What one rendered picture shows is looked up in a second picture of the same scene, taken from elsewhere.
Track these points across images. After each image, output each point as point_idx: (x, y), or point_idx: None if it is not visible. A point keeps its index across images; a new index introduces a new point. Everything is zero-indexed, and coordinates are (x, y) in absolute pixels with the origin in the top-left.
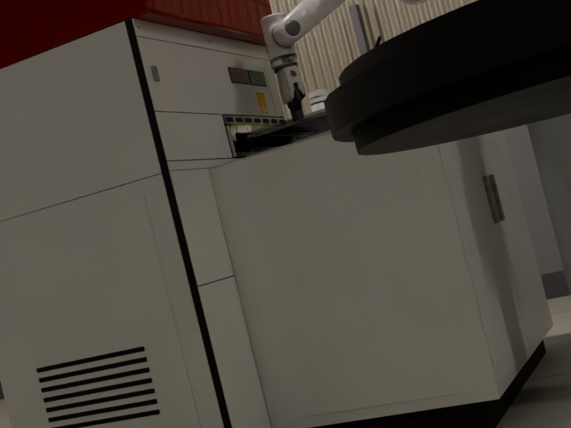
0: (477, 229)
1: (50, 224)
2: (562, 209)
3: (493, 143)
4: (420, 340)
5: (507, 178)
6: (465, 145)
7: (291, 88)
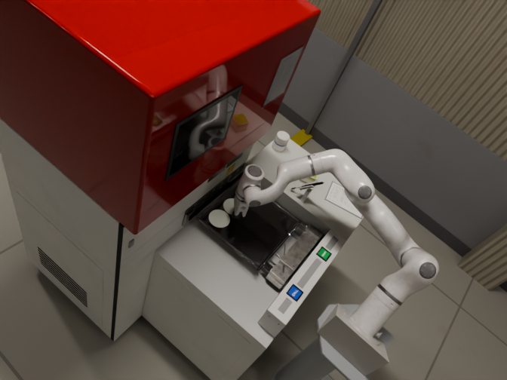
0: None
1: (53, 226)
2: (307, 365)
3: None
4: (208, 363)
5: None
6: None
7: (237, 212)
